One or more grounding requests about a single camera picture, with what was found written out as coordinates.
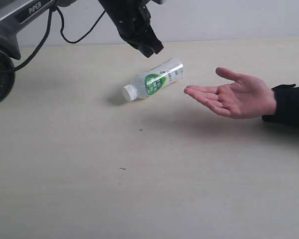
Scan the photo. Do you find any person's open bare hand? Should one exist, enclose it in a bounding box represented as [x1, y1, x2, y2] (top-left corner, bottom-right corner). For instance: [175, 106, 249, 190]
[184, 67, 277, 120]

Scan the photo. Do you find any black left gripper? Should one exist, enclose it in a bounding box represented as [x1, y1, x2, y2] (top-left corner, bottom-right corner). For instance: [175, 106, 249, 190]
[99, 0, 163, 58]

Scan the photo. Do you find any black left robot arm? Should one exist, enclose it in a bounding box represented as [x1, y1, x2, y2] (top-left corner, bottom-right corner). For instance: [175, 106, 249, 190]
[0, 0, 163, 103]

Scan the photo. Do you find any green label bottle white cap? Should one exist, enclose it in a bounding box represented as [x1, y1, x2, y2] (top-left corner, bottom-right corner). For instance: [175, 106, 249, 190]
[122, 58, 184, 102]

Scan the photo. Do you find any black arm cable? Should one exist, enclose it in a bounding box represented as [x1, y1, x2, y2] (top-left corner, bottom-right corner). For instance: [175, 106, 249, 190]
[13, 4, 107, 73]

